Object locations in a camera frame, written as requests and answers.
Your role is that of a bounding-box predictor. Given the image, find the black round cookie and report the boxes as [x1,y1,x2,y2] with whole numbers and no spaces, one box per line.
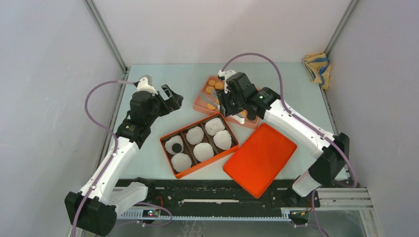
[171,143,183,154]

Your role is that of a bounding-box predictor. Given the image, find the pink cookie tray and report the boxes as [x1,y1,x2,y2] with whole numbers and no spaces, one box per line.
[193,76,260,129]

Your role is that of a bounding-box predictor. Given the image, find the orange fish cookie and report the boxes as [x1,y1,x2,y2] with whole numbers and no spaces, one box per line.
[207,104,217,111]

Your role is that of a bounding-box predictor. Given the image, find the orange box lid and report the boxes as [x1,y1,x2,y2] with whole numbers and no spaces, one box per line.
[223,123,297,198]

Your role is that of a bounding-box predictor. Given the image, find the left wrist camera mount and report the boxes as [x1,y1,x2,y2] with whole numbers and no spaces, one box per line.
[136,75,158,95]

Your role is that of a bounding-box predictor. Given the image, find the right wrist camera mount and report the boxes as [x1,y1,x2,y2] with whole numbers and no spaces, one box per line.
[217,70,236,80]

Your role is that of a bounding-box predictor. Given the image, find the yellow blue cloth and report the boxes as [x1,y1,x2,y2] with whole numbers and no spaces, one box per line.
[303,53,332,90]

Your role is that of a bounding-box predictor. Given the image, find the orange compartment box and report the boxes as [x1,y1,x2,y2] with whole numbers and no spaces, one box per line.
[160,114,239,179]

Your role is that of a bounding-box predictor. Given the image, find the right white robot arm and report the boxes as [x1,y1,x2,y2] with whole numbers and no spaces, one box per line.
[213,70,349,206]

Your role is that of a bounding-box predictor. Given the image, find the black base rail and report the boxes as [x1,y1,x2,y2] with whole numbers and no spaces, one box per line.
[134,177,320,219]

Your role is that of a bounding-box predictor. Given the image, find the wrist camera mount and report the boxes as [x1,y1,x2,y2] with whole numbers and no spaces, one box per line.
[136,75,158,95]
[217,70,236,80]

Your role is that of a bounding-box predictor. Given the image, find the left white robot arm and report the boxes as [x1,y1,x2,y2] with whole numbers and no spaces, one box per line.
[65,82,183,237]

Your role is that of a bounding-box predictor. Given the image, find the white paper cup liner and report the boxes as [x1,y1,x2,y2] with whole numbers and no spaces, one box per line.
[186,126,204,145]
[205,118,225,136]
[213,130,232,150]
[193,143,214,162]
[165,135,184,155]
[171,153,192,172]

